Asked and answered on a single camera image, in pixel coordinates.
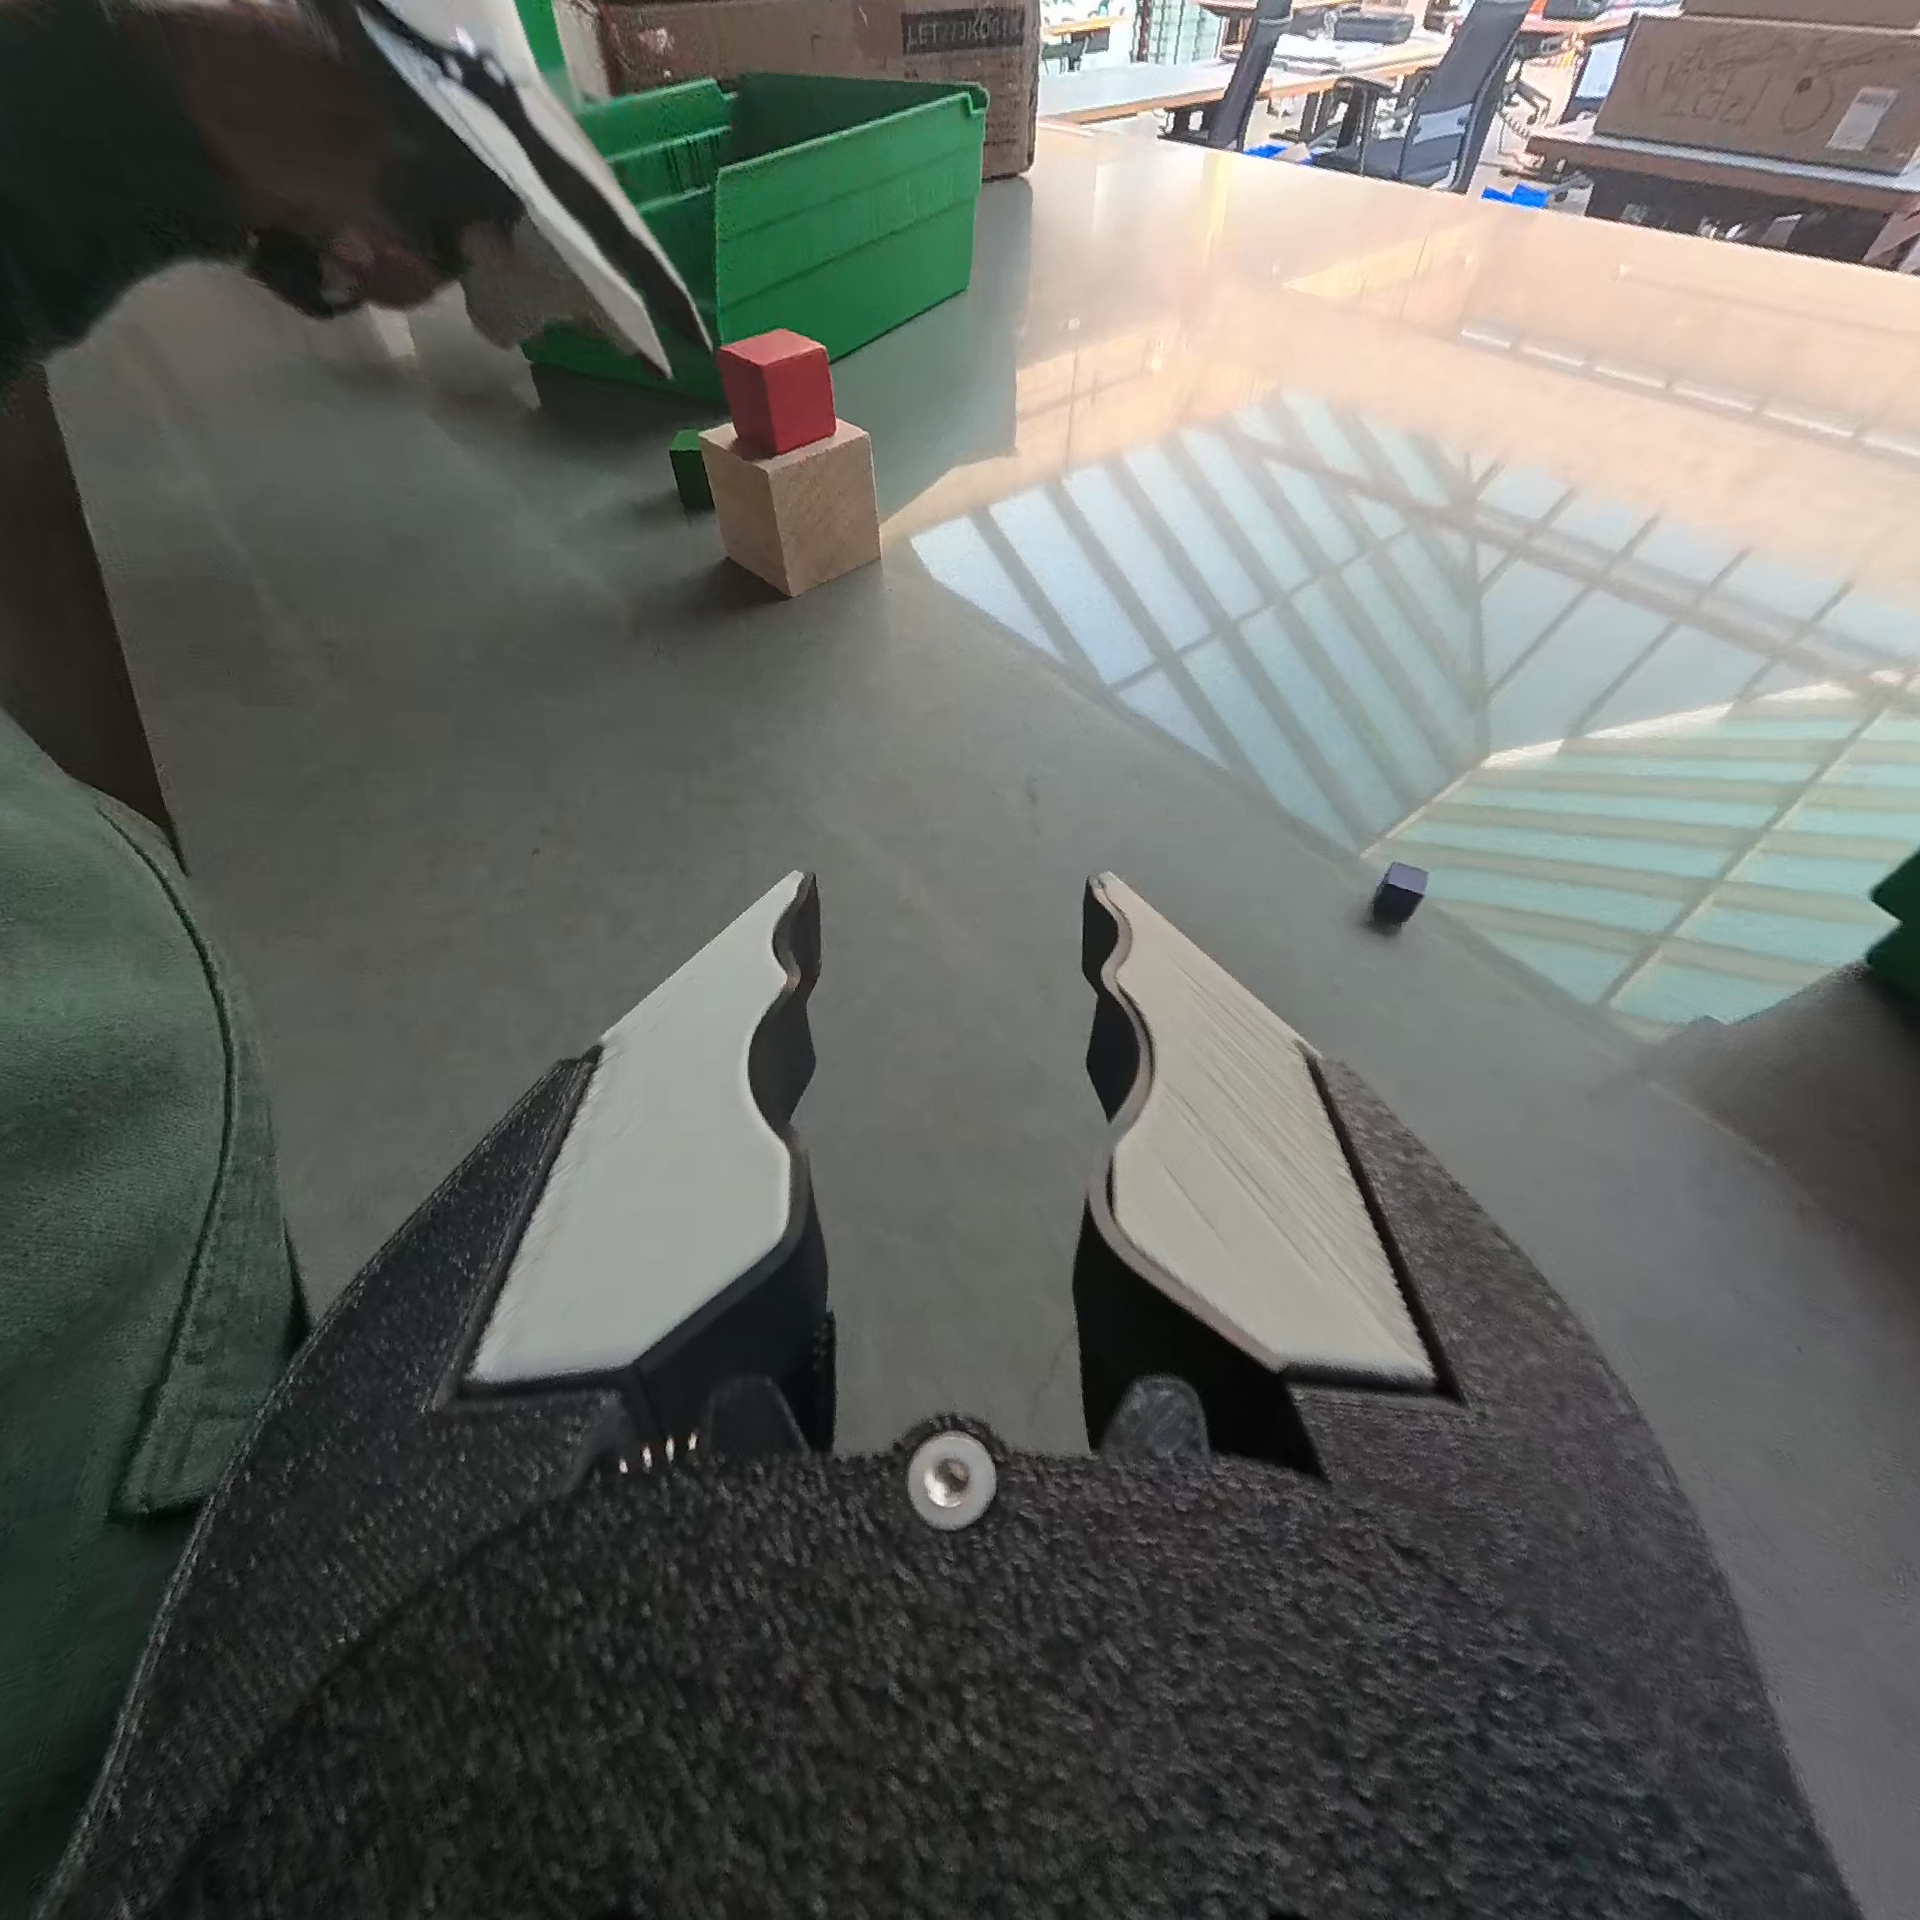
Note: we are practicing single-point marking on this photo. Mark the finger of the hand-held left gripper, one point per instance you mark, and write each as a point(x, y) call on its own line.
point(452, 30)
point(585, 238)

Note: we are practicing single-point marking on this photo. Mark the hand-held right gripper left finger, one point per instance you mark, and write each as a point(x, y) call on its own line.
point(660, 1216)

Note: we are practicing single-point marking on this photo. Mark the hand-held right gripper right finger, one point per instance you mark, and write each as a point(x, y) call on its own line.
point(1262, 1216)

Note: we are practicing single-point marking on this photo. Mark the red wooden cube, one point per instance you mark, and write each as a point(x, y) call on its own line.
point(772, 389)

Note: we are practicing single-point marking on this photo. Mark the small dark green wooden cube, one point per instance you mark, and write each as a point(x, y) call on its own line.
point(689, 471)

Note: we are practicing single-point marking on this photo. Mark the green plastic bin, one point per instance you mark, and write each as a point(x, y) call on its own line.
point(840, 210)
point(1899, 930)

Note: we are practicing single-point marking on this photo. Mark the tiny blue wooden cube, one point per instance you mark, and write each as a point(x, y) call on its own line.
point(1399, 895)

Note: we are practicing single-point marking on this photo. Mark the large plain wooden cube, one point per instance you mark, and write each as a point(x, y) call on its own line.
point(796, 518)

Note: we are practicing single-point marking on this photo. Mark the person's left forearm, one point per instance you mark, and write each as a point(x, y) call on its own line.
point(77, 151)

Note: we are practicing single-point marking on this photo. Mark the person's left hand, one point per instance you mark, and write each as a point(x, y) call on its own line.
point(315, 151)

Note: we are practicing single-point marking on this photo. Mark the big brown cardboard box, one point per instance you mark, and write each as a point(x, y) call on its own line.
point(812, 37)

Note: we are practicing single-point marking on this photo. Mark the person's green clothing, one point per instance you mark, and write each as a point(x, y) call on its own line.
point(120, 1124)

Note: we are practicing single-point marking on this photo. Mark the long wooden desk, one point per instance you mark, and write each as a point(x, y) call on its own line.
point(1142, 88)

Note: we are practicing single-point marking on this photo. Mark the black office chair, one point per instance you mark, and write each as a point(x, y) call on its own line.
point(1447, 105)
point(1253, 76)

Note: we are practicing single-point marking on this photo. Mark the large scribbled cardboard box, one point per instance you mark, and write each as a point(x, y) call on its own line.
point(1743, 81)

